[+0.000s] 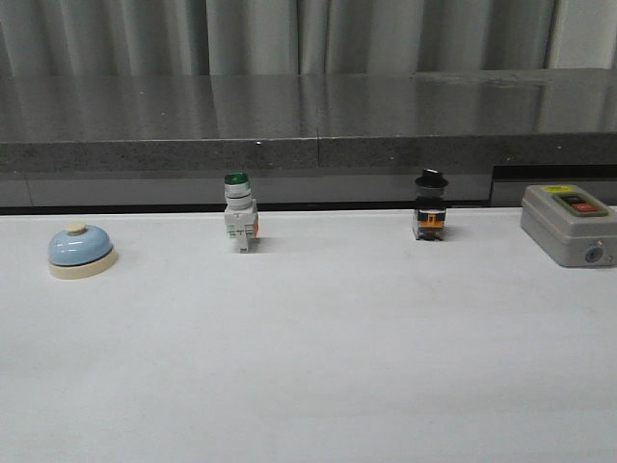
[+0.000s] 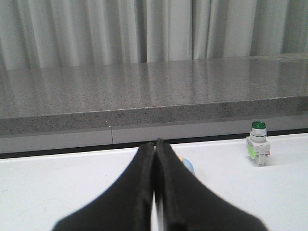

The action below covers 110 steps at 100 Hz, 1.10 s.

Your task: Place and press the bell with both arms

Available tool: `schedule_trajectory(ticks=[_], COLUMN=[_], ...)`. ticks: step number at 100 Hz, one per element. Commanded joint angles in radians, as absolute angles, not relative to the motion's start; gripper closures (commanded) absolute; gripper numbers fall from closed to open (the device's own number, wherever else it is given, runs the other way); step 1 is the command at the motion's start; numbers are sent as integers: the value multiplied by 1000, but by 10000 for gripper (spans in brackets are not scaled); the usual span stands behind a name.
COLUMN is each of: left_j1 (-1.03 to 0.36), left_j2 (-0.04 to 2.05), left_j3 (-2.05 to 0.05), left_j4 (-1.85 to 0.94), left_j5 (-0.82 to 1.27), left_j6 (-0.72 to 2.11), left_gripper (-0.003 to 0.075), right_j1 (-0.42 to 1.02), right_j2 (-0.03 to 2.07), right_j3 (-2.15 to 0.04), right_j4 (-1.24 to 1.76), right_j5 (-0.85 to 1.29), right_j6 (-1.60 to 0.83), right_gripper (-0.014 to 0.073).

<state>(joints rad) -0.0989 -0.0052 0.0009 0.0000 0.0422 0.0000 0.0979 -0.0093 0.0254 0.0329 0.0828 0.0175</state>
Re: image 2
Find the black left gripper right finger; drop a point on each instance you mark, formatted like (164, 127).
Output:
(185, 204)

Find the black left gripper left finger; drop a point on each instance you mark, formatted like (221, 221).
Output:
(125, 206)

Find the blue desk bell cream base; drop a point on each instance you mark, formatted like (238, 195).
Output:
(187, 164)

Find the grey stone counter ledge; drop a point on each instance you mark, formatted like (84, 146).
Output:
(70, 107)

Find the grey pleated curtain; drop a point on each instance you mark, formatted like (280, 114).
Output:
(53, 33)

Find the green pushbutton switch white body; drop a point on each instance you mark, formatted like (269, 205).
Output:
(257, 145)

